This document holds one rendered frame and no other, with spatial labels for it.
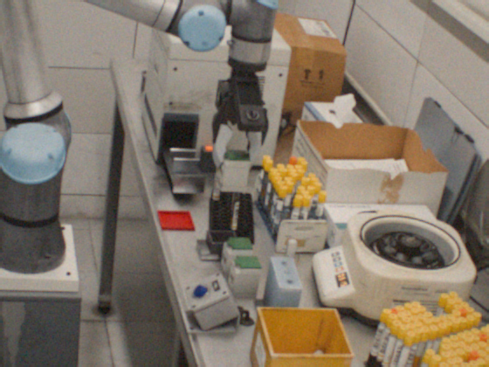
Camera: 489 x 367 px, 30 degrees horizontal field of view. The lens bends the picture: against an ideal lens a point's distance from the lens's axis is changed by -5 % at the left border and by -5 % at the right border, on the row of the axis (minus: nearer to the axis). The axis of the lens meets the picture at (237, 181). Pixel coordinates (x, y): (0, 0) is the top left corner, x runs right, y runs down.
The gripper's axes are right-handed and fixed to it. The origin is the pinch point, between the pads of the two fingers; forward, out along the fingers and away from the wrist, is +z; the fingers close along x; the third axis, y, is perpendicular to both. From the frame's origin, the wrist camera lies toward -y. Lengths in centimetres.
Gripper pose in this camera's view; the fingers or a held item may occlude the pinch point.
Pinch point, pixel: (234, 163)
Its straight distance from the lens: 177.4
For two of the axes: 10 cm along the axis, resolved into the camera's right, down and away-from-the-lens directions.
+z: -1.4, 8.9, 4.4
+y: -2.2, -4.6, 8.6
